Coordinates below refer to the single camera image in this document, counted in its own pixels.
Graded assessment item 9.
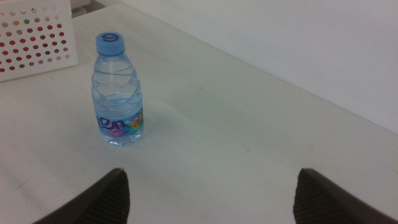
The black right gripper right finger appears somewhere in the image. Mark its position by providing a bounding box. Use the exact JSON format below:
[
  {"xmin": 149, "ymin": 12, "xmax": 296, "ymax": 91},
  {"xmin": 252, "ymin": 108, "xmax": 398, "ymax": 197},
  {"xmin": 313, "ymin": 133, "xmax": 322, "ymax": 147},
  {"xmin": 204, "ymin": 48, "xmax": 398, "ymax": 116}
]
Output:
[{"xmin": 292, "ymin": 167, "xmax": 398, "ymax": 224}]

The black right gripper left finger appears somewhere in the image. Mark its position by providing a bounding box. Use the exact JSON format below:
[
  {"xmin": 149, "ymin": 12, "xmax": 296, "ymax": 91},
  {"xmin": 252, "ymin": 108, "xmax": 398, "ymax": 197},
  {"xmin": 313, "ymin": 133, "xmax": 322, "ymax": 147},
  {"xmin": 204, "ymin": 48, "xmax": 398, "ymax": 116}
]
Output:
[{"xmin": 30, "ymin": 167, "xmax": 131, "ymax": 224}]

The clear water bottle blue cap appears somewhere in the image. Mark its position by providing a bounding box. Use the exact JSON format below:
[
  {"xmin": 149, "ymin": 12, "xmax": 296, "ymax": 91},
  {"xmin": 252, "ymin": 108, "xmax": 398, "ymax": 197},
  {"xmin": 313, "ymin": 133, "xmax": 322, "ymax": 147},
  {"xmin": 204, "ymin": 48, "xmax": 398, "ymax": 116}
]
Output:
[{"xmin": 90, "ymin": 31, "xmax": 145, "ymax": 147}]

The red soda can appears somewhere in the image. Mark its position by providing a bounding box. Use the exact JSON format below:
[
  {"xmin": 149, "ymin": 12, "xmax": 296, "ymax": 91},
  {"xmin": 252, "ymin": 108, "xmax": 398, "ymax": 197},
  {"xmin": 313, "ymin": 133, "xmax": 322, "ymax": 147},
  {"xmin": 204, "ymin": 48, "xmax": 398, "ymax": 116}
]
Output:
[{"xmin": 0, "ymin": 22, "xmax": 68, "ymax": 73}]

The yellow tea bottle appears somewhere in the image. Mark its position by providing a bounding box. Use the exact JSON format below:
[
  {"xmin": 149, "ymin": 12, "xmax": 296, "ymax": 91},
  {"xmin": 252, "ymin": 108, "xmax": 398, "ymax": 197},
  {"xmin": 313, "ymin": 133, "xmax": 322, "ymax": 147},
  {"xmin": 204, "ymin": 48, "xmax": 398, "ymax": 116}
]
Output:
[{"xmin": 2, "ymin": 18, "xmax": 32, "ymax": 37}]

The white perforated plastic basket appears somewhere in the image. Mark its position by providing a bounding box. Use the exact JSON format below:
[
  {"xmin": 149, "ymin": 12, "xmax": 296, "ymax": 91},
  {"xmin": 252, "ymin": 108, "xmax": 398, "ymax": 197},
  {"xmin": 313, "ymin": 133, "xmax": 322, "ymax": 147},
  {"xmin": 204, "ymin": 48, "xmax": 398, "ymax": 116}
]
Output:
[{"xmin": 0, "ymin": 0, "xmax": 80, "ymax": 83}]

